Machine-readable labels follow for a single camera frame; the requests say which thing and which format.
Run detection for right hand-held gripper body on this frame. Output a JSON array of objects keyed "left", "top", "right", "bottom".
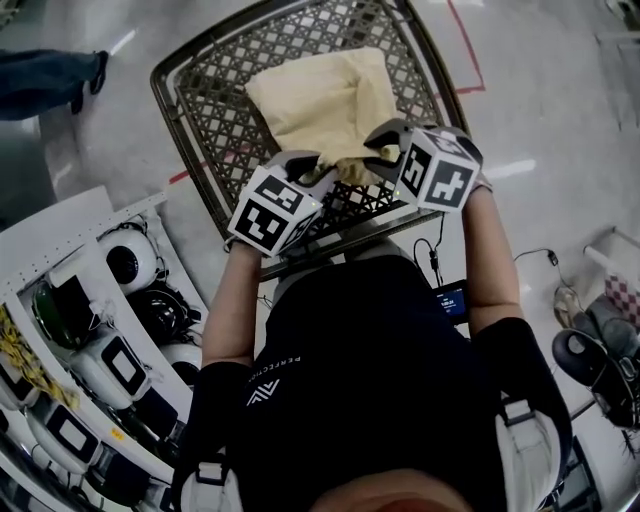
[{"left": 394, "top": 127, "right": 484, "bottom": 211}]

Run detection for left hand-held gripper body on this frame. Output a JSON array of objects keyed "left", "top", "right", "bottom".
[{"left": 227, "top": 167, "right": 324, "bottom": 259}]

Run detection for cream yellow cloth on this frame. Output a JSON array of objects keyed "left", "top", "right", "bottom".
[{"left": 243, "top": 47, "right": 401, "bottom": 189}]

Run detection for person's right forearm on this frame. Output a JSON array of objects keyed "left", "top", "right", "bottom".
[{"left": 459, "top": 187, "right": 526, "bottom": 336}]

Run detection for person's left forearm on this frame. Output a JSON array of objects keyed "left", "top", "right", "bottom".
[{"left": 199, "top": 239, "right": 269, "bottom": 369}]

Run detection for person's legs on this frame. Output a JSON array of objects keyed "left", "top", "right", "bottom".
[{"left": 272, "top": 237, "right": 416, "bottom": 306}]

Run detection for dark wicker glass-top table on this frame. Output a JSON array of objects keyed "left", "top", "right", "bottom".
[{"left": 149, "top": 0, "right": 474, "bottom": 282}]

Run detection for black smartphone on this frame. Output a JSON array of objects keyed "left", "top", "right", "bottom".
[{"left": 433, "top": 280, "right": 471, "bottom": 324}]

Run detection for black helmet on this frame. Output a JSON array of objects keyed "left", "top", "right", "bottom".
[{"left": 127, "top": 287, "right": 201, "bottom": 346}]

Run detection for white round headset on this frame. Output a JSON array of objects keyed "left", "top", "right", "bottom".
[
  {"left": 159, "top": 342, "right": 204, "bottom": 386},
  {"left": 97, "top": 230, "right": 159, "bottom": 296}
]

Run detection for person's torso in black shirt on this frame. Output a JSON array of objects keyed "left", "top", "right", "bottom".
[{"left": 172, "top": 254, "right": 574, "bottom": 512}]

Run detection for white metal shelf rack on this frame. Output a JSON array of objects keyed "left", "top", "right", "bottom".
[{"left": 0, "top": 184, "right": 211, "bottom": 512}]

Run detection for black rectangular case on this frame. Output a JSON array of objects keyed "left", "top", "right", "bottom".
[{"left": 49, "top": 272, "right": 96, "bottom": 346}]

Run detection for white device with black screen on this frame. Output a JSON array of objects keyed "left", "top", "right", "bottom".
[
  {"left": 69, "top": 324, "right": 166, "bottom": 401},
  {"left": 24, "top": 399, "right": 104, "bottom": 476}
]

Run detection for pink checkered cloth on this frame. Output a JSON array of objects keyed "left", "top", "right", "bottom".
[{"left": 604, "top": 272, "right": 640, "bottom": 329}]

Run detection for green glossy helmet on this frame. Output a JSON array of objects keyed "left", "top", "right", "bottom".
[{"left": 32, "top": 282, "right": 76, "bottom": 349}]

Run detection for person's face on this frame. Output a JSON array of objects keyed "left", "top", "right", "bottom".
[{"left": 309, "top": 469, "right": 481, "bottom": 512}]

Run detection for white pipe frame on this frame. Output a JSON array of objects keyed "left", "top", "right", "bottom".
[{"left": 582, "top": 227, "right": 640, "bottom": 281}]

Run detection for grey harness strap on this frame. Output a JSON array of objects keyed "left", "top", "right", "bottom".
[
  {"left": 177, "top": 447, "right": 246, "bottom": 512},
  {"left": 494, "top": 399, "right": 569, "bottom": 512}
]

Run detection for yellow cable bundle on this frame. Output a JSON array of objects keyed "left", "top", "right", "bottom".
[{"left": 0, "top": 304, "right": 81, "bottom": 409}]

